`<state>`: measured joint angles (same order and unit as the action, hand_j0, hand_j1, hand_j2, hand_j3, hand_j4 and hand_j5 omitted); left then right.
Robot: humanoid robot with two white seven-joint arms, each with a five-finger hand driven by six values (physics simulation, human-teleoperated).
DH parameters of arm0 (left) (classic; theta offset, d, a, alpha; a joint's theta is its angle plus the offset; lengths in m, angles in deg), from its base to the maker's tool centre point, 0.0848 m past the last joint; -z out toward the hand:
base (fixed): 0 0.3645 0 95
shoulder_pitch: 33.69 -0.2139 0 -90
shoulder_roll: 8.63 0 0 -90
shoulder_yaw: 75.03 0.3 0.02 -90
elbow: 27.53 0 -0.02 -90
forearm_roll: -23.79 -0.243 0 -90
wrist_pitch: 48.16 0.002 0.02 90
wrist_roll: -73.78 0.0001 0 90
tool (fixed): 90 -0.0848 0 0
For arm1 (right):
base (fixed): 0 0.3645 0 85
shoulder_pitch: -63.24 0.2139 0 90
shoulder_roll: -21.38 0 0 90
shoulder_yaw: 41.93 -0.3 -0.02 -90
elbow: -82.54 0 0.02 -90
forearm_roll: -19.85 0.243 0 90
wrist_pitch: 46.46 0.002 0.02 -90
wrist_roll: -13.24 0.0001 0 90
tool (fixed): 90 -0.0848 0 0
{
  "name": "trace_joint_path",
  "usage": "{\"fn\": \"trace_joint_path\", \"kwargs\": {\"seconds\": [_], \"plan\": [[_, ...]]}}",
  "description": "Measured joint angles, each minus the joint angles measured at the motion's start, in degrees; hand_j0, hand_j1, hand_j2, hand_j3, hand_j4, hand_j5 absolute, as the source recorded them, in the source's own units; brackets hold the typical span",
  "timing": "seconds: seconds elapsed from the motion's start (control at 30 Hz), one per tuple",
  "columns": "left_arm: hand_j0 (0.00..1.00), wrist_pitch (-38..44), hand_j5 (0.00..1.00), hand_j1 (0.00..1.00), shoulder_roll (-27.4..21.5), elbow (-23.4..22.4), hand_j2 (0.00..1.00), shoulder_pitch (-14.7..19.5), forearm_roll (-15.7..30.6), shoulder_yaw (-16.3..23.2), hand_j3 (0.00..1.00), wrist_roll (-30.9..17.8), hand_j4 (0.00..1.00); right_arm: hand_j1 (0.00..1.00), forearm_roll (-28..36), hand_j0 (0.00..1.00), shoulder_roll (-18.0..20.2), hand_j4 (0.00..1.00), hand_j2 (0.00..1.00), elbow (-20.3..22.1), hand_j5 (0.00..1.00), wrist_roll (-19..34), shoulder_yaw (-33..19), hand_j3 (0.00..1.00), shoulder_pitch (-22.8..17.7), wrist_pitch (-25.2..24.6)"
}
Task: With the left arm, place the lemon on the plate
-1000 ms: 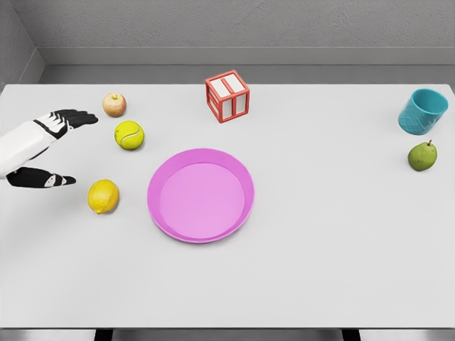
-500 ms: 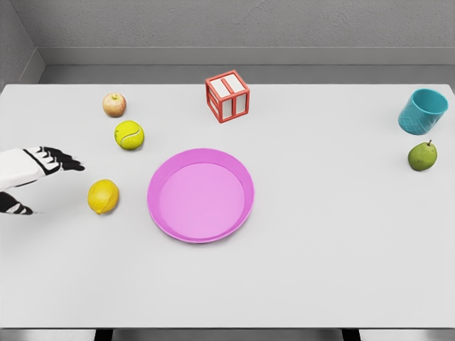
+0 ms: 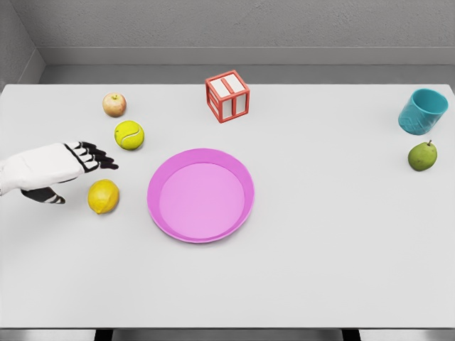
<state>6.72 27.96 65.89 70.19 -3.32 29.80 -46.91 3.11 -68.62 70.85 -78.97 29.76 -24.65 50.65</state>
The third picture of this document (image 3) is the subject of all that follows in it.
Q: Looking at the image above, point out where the yellow-green tennis ball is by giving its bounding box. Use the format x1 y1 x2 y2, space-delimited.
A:
114 119 146 151

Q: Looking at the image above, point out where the red-yellow apple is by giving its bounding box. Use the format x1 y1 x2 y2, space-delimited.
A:
102 92 127 119

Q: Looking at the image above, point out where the green pear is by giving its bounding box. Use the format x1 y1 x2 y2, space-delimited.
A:
407 139 439 173

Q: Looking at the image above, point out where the pink round plate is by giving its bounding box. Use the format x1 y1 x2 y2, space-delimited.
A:
146 148 255 244

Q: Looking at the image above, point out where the red and white cube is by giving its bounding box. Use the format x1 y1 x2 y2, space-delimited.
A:
205 70 251 124

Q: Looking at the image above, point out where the teal cup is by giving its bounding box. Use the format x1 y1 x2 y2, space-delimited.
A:
397 88 449 136

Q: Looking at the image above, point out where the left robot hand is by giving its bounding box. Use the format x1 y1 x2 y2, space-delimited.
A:
0 141 119 205

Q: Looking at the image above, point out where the yellow lemon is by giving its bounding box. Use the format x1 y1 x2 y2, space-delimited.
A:
87 178 120 215

